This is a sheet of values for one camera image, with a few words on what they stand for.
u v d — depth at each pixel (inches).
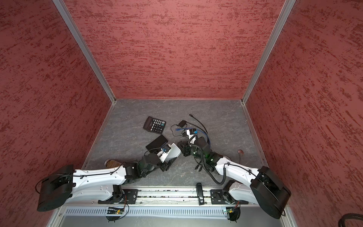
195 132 28.4
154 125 40.3
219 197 29.1
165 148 26.6
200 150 23.6
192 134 28.4
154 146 36.4
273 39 32.8
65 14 28.9
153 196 29.8
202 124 41.5
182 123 41.6
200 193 28.5
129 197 29.3
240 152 35.9
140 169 24.0
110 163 32.1
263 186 16.6
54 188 17.2
